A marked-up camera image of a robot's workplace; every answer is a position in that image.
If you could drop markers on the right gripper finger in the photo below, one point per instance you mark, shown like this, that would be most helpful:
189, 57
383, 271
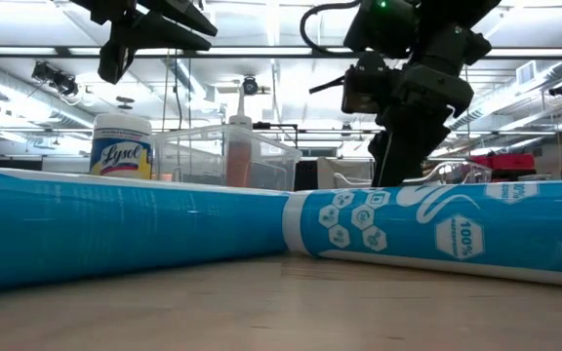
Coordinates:
408, 156
379, 161

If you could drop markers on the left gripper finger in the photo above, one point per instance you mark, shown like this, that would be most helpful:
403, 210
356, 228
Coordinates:
164, 36
183, 14

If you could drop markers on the blue silicone tube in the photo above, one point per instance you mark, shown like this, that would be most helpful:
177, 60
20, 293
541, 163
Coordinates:
115, 224
408, 229

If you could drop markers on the orange sealant tube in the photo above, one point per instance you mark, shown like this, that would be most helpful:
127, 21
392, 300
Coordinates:
238, 161

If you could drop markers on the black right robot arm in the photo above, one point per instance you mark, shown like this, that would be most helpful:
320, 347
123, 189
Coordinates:
456, 14

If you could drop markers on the Lysol wipes canister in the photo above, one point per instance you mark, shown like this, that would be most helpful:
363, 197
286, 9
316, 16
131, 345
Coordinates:
120, 156

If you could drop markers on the black overhead light bar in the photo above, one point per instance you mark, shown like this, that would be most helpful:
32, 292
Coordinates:
62, 50

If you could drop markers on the black ceiling-mounted device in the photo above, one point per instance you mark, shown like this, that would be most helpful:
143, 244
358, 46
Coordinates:
56, 78

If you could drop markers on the clear plastic bin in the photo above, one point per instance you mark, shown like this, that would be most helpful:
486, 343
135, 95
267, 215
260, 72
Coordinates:
271, 166
476, 173

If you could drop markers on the red storage bins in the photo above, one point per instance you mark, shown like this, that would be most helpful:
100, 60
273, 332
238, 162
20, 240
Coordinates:
505, 162

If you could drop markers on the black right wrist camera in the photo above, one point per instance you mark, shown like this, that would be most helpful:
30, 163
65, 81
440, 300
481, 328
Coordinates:
366, 90

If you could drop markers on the black overhead camera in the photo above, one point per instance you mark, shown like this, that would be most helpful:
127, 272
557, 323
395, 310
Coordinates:
250, 86

